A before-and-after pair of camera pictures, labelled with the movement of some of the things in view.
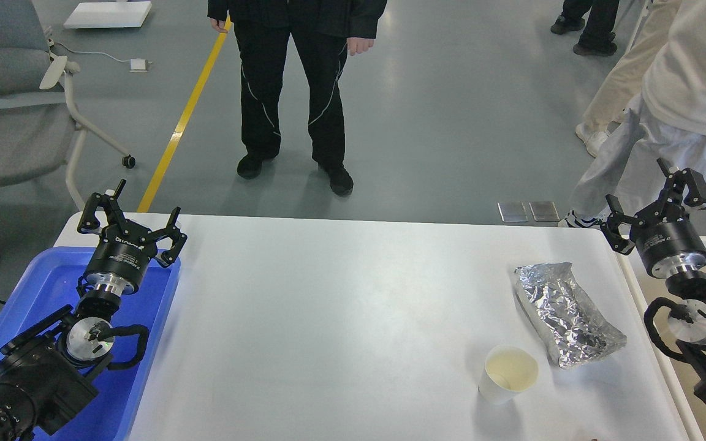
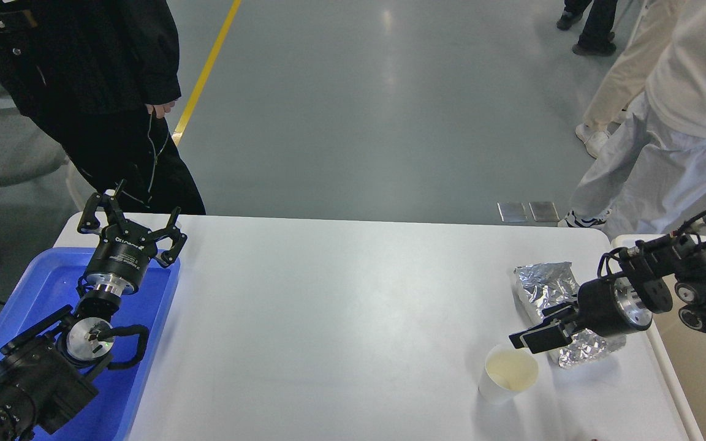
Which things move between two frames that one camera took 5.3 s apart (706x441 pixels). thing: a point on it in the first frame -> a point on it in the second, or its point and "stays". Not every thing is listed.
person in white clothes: x=690 y=113 stays
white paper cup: x=508 y=370 stays
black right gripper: x=666 y=241 -> x=605 y=307
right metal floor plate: x=544 y=211 stays
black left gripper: x=122 y=257 stays
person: x=323 y=31 -> x=100 y=76
